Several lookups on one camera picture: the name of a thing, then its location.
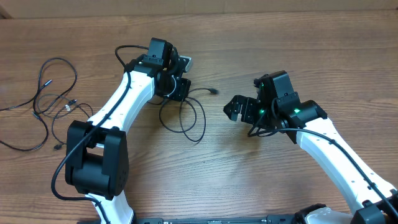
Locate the thick black USB cable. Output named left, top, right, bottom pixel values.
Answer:
left=0, top=57, right=78, bottom=152

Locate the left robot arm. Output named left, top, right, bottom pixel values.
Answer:
left=59, top=37, right=193, bottom=223

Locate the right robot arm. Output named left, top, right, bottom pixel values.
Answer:
left=223, top=70, right=397, bottom=223

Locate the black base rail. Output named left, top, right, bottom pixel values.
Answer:
left=76, top=213, right=354, bottom=224

